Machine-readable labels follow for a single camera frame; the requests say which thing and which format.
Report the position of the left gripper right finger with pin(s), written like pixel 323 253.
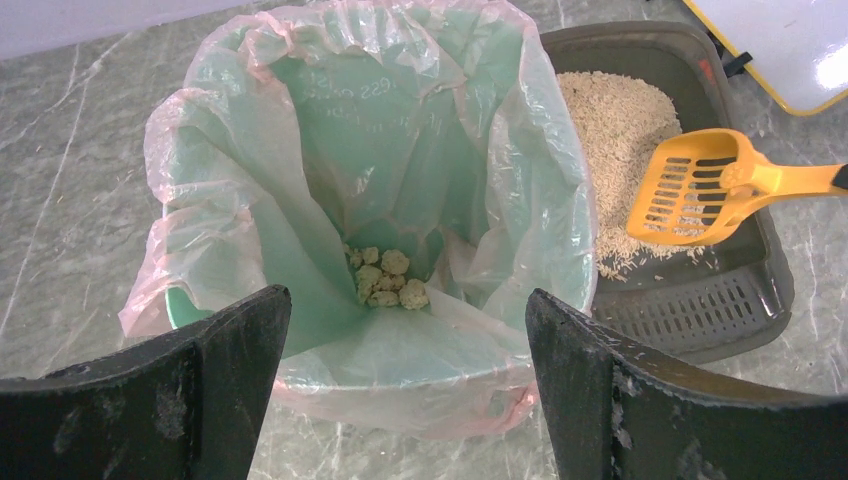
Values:
pixel 619 409

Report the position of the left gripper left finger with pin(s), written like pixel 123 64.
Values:
pixel 187 404

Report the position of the dark grey litter tray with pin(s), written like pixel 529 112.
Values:
pixel 737 295

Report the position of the yellow litter scoop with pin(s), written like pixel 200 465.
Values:
pixel 700 186

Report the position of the green trash bin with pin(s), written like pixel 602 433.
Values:
pixel 371 132

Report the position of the clear plastic bin liner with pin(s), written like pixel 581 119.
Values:
pixel 232 166

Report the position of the litter clumps in bin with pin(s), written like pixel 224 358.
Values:
pixel 383 279

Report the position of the beige cat litter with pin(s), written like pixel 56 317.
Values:
pixel 620 121

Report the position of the small whiteboard wooden frame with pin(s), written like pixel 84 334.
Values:
pixel 798 47

